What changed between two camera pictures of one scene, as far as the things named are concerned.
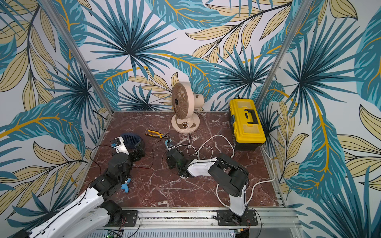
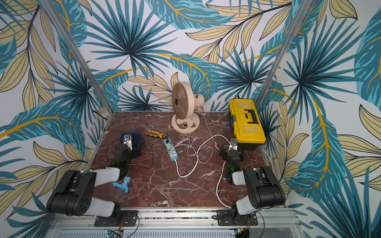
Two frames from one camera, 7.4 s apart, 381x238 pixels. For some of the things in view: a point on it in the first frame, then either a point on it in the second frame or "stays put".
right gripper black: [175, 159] → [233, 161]
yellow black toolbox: [248, 133] stays put
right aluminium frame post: [283, 52] stays put
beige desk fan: [184, 102] stays put
